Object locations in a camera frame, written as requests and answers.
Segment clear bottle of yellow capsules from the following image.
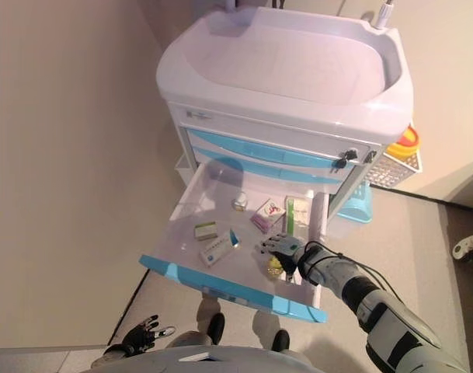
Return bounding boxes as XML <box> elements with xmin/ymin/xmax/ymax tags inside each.
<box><xmin>265</xmin><ymin>254</ymin><xmax>290</xmax><ymax>277</ymax></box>

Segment long green and white box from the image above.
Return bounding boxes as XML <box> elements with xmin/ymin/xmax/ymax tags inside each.
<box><xmin>284</xmin><ymin>195</ymin><xmax>311</xmax><ymax>239</ymax></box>

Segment robot right leg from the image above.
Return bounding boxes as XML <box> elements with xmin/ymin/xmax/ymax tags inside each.
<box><xmin>253</xmin><ymin>310</ymin><xmax>300</xmax><ymax>355</ymax></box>

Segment white medical cart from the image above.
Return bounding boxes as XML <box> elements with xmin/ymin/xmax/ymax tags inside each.
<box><xmin>156</xmin><ymin>5</ymin><xmax>416</xmax><ymax>239</ymax></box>

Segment waste bin with blue lid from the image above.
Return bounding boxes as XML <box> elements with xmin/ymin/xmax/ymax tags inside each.
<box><xmin>329</xmin><ymin>182</ymin><xmax>374</xmax><ymax>239</ymax></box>

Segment blue and white medicine box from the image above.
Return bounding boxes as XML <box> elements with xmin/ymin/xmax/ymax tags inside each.
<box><xmin>199</xmin><ymin>228</ymin><xmax>243</xmax><ymax>270</ymax></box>

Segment yellow sharps container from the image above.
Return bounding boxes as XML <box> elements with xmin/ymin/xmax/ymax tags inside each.
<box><xmin>387</xmin><ymin>126</ymin><xmax>422</xmax><ymax>159</ymax></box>

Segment metal IV pole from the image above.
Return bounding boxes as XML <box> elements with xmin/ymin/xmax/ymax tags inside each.
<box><xmin>374</xmin><ymin>0</ymin><xmax>396</xmax><ymax>30</ymax></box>

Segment grey robot torso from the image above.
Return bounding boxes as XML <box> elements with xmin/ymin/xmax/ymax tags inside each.
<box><xmin>80</xmin><ymin>345</ymin><xmax>381</xmax><ymax>373</ymax></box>

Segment translucent white side bin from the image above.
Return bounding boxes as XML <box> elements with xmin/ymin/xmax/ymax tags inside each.
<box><xmin>175</xmin><ymin>155</ymin><xmax>193</xmax><ymax>182</ymax></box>

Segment small white-capped jar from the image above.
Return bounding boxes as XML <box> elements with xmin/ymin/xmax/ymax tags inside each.
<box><xmin>231</xmin><ymin>193</ymin><xmax>250</xmax><ymax>212</ymax></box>

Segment blue-fronted cart drawer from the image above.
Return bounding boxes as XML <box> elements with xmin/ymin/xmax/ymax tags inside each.
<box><xmin>187</xmin><ymin>127</ymin><xmax>356</xmax><ymax>170</ymax></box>
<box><xmin>193</xmin><ymin>146</ymin><xmax>344</xmax><ymax>184</ymax></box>

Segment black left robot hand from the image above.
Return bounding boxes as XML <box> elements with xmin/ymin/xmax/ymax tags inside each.
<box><xmin>121</xmin><ymin>314</ymin><xmax>177</xmax><ymax>357</ymax></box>

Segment cart drawer holding medicines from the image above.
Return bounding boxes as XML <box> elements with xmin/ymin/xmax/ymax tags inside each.
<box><xmin>138</xmin><ymin>161</ymin><xmax>331</xmax><ymax>324</ymax></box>

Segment robot leg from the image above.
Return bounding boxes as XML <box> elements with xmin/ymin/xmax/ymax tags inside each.
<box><xmin>253</xmin><ymin>310</ymin><xmax>300</xmax><ymax>355</ymax></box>
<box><xmin>169</xmin><ymin>297</ymin><xmax>226</xmax><ymax>349</ymax></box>

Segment pink and white medicine box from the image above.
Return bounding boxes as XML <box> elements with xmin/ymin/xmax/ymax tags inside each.
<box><xmin>250</xmin><ymin>198</ymin><xmax>287</xmax><ymax>234</ymax></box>

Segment white wire basket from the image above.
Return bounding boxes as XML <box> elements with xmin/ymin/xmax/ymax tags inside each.
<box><xmin>366</xmin><ymin>149</ymin><xmax>425</xmax><ymax>189</ymax></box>

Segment robot left leg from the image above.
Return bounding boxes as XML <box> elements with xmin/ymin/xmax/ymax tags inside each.
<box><xmin>169</xmin><ymin>297</ymin><xmax>226</xmax><ymax>349</ymax></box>

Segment small green and white box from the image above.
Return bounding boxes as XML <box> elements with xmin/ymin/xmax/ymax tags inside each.
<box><xmin>193</xmin><ymin>221</ymin><xmax>219</xmax><ymax>242</ymax></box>

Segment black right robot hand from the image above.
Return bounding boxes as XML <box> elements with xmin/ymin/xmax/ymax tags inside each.
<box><xmin>254</xmin><ymin>234</ymin><xmax>304</xmax><ymax>283</ymax></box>

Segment black keys in lock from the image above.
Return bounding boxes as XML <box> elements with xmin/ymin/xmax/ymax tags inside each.
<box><xmin>329</xmin><ymin>149</ymin><xmax>357</xmax><ymax>173</ymax></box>

